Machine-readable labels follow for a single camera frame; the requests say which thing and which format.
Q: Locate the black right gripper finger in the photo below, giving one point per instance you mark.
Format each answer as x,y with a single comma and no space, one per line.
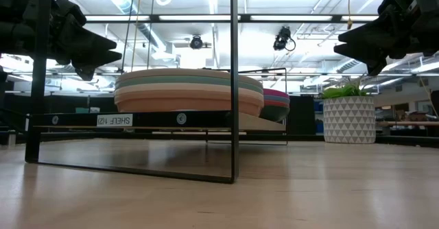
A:
374,56
370,32

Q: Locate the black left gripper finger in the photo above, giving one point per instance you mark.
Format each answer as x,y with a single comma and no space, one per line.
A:
91,43
91,61

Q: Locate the grey beige plate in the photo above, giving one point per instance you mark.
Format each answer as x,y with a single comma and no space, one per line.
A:
178,73

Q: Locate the magenta plate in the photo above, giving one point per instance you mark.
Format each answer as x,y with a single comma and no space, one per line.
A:
276,93

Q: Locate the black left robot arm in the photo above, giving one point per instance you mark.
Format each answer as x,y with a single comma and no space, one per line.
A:
13,33

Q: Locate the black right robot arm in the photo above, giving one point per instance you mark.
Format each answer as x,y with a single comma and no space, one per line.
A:
432,30

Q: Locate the black-framed wooden shelf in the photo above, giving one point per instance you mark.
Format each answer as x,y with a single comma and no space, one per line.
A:
205,119

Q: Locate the succulent in white patterned pot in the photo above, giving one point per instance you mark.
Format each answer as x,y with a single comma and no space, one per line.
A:
348,119

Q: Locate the wooden background table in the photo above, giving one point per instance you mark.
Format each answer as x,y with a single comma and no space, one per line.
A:
411,123

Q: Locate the black cabinet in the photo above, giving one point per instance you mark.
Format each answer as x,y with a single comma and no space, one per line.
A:
303,116

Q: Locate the dark green plate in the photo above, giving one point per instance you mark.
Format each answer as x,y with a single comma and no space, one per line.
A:
274,113

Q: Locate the round black ceiling camera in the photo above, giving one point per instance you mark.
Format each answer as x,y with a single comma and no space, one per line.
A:
196,42

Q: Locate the black metal rig frame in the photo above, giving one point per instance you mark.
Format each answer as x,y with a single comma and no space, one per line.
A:
302,138

